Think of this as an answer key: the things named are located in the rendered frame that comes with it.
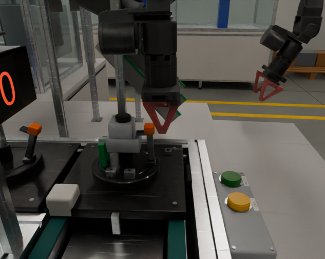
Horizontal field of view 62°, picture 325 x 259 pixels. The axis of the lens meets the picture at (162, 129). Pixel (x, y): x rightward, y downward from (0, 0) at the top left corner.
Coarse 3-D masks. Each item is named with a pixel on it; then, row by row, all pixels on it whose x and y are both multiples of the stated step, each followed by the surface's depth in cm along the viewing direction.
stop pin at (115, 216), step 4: (112, 212) 46; (116, 212) 46; (112, 216) 45; (116, 216) 45; (112, 220) 45; (116, 220) 45; (120, 220) 46; (112, 224) 46; (116, 224) 46; (120, 224) 46; (112, 228) 46; (116, 228) 46; (120, 228) 46; (112, 232) 47; (116, 232) 46; (120, 232) 47
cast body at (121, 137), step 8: (112, 120) 52; (120, 120) 50; (128, 120) 51; (112, 128) 50; (120, 128) 50; (128, 128) 50; (112, 136) 51; (120, 136) 51; (128, 136) 51; (136, 136) 52; (112, 144) 52; (120, 144) 52; (128, 144) 52; (136, 144) 52; (120, 152) 52; (128, 152) 52; (136, 152) 52
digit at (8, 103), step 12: (0, 60) 29; (12, 60) 31; (0, 72) 29; (12, 72) 31; (0, 84) 29; (12, 84) 31; (0, 96) 29; (12, 96) 31; (0, 108) 29; (12, 108) 31
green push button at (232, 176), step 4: (224, 172) 56; (228, 172) 56; (232, 172) 56; (224, 176) 54; (228, 176) 54; (232, 176) 54; (236, 176) 54; (240, 176) 54; (224, 180) 54; (228, 180) 53; (232, 180) 53; (236, 180) 53; (240, 180) 54; (228, 184) 53; (232, 184) 53; (236, 184) 53
